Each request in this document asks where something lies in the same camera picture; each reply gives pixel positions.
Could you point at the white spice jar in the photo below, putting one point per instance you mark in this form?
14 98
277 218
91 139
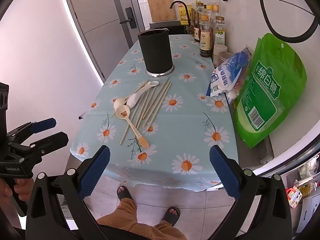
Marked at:
219 50

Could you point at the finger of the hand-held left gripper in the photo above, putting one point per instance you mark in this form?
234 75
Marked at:
53 140
45 125

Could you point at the kitchen sink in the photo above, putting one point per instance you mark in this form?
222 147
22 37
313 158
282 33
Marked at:
165 27

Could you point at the person's left hand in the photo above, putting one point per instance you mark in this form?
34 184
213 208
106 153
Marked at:
21 188

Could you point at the yellow oil jug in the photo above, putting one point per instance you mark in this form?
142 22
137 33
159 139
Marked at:
183 13

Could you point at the pile of beige chopsticks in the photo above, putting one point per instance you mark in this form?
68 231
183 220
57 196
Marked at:
155 102

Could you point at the feet in black sandals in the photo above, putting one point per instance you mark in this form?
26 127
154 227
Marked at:
130 220

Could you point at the gold foil cap bottle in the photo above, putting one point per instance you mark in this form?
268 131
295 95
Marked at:
215 11

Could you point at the black utensil holder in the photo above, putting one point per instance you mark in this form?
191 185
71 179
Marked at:
156 52

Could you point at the white and blue salt bag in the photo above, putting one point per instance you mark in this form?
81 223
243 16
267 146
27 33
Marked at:
227 75

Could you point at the blue daisy print tablecloth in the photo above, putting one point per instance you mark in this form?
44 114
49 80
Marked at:
180 120

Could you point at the wooden cutting board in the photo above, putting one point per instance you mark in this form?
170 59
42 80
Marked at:
161 6

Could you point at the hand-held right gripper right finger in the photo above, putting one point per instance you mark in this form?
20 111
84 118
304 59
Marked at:
223 170

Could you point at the black slipper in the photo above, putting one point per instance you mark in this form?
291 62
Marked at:
124 193
171 216

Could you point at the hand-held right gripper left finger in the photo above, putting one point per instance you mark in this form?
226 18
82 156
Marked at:
96 172

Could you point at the clear plastic packet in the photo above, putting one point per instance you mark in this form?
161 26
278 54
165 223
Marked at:
232 95

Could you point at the dark bottle with red label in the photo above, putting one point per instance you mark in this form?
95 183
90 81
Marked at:
196 31

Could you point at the colourful snack packet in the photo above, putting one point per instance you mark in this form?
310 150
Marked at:
293 196

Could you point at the orange cap sauce bottle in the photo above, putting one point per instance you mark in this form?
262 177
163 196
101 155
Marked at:
205 40

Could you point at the white ceramic spoon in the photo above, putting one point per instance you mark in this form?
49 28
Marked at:
131 102

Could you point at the yellow liquid bottle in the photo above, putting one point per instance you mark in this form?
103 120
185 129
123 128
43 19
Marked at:
307 187

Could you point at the grey door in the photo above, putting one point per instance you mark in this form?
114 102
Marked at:
100 10

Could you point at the white plastic bag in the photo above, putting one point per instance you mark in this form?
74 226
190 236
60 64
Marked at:
310 167

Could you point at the brown spice jar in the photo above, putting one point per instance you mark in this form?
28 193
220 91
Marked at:
223 58

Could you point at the green label clear bottle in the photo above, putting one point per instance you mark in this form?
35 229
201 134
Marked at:
220 36

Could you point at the black faucet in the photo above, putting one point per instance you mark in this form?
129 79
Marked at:
178 3

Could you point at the yellow cap bottle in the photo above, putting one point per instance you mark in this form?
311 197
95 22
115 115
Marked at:
207 7

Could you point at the green sugar bag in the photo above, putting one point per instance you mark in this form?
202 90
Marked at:
272 87

